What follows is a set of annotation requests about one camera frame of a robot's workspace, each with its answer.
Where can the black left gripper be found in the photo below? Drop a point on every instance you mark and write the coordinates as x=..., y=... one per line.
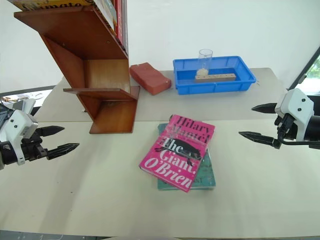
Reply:
x=32, y=150

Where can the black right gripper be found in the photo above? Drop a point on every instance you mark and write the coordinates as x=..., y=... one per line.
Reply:
x=287, y=127

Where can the teal book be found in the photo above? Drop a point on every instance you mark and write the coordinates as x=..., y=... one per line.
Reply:
x=207, y=172

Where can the pink Giant O'Brien book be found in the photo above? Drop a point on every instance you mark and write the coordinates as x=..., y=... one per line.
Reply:
x=175, y=155

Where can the brown wooden bookshelf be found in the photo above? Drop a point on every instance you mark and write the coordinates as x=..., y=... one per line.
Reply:
x=97, y=52

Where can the blue plastic bin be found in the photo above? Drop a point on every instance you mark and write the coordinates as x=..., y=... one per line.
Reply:
x=215, y=87

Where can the wooden block with holes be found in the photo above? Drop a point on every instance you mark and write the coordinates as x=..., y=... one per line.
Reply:
x=215, y=77

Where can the clear plastic cup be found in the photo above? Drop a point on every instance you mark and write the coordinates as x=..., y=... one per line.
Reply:
x=205, y=60

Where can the red brick-shaped block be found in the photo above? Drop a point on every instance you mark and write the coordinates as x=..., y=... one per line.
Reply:
x=150, y=78

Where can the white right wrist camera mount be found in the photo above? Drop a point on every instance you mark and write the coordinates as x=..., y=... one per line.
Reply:
x=296, y=105

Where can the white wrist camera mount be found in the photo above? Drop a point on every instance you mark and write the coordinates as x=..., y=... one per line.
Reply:
x=17, y=127
x=296, y=105

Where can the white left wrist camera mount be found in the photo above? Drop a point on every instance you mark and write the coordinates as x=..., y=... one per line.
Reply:
x=17, y=127

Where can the black window frame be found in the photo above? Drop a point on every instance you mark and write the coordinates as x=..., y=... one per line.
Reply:
x=303, y=72

